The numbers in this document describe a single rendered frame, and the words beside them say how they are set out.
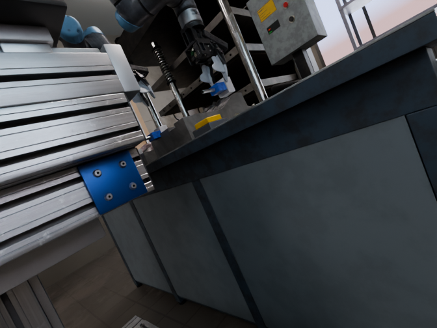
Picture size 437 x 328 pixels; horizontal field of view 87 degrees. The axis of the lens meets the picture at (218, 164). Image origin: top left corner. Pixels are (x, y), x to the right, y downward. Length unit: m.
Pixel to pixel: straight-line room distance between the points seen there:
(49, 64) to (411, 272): 0.74
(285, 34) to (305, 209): 1.13
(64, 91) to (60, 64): 0.04
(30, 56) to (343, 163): 0.56
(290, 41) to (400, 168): 1.13
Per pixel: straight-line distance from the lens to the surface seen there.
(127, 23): 0.90
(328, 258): 0.68
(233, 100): 1.03
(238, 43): 1.55
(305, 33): 1.49
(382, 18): 3.93
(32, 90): 0.41
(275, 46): 1.56
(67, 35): 1.00
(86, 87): 0.43
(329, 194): 0.58
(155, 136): 0.93
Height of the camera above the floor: 0.75
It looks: 4 degrees down
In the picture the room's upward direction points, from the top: 24 degrees counter-clockwise
